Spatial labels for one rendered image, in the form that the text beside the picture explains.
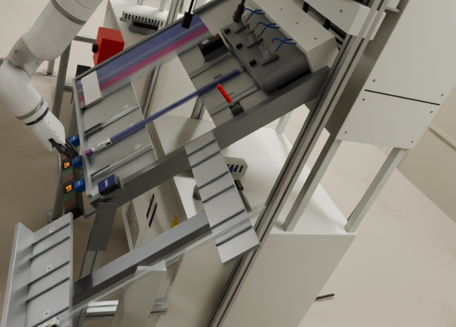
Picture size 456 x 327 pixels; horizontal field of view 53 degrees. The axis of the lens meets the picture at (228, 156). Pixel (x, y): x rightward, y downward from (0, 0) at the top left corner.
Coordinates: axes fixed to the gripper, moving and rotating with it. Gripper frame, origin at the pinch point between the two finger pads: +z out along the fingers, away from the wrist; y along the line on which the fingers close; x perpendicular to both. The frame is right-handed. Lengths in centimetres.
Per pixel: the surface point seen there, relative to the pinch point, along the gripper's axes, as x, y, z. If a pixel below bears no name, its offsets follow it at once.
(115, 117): 13.8, -12.0, 4.3
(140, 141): 19.5, 6.3, 4.4
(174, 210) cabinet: 14.3, 4.8, 36.5
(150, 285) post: 13, 53, 4
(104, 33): 17, -85, 9
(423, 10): 100, 21, 1
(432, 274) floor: 108, -10, 202
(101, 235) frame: -0.1, 25.3, 11.3
